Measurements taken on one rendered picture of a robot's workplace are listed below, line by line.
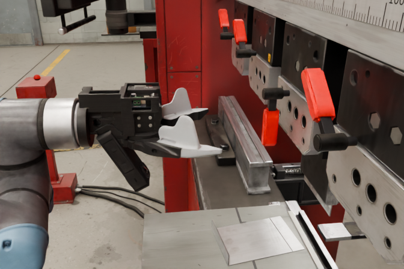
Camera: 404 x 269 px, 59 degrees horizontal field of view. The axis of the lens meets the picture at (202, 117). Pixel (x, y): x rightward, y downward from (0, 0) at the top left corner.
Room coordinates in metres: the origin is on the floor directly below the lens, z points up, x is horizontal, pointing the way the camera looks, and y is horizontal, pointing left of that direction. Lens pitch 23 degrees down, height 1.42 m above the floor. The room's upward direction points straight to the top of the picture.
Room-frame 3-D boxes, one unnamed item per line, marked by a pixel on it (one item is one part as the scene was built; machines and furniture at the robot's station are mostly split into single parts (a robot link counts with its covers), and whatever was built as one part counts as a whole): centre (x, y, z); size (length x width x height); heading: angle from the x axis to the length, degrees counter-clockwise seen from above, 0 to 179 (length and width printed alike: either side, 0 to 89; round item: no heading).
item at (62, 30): (1.69, 0.57, 1.20); 0.45 x 0.03 x 0.08; 179
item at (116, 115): (0.49, 0.12, 1.21); 0.12 x 0.08 x 0.09; 96
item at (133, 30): (2.63, 0.58, 1.04); 0.30 x 0.26 x 0.12; 8
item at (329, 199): (0.48, -0.18, 1.13); 0.10 x 0.02 x 0.10; 7
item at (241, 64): (0.90, -0.13, 1.26); 0.15 x 0.09 x 0.17; 7
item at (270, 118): (0.51, -0.11, 1.20); 0.04 x 0.02 x 0.10; 97
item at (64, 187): (2.01, 0.97, 0.41); 0.25 x 0.20 x 0.83; 97
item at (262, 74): (0.70, -0.15, 1.26); 0.15 x 0.09 x 0.17; 7
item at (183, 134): (0.44, 0.02, 1.21); 0.09 x 0.03 x 0.06; 60
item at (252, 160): (1.02, -0.12, 0.92); 0.50 x 0.06 x 0.10; 7
